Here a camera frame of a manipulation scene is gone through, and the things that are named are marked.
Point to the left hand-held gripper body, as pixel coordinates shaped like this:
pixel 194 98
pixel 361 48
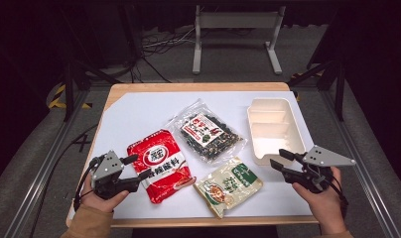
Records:
pixel 104 168

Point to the white paper sheet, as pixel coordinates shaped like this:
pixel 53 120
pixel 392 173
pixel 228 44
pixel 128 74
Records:
pixel 139 112

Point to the red seasoning packet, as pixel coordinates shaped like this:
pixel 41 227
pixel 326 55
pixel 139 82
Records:
pixel 162 165

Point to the beige and green food packet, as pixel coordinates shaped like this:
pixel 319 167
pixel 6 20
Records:
pixel 228 186

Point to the person's right hand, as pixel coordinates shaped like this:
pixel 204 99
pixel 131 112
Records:
pixel 327 206

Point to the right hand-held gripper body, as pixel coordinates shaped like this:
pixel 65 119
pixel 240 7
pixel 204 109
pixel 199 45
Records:
pixel 324 158

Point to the person's left hand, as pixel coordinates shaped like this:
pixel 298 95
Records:
pixel 101 204

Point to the cream plastic box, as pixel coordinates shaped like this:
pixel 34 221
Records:
pixel 274 129

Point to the white metal stand frame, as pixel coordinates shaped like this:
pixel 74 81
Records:
pixel 236 20

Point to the clear dried seaweed packet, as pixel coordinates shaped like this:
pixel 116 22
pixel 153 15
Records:
pixel 205 132

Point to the aluminium rail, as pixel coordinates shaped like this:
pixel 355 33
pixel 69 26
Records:
pixel 39 178
pixel 364 172

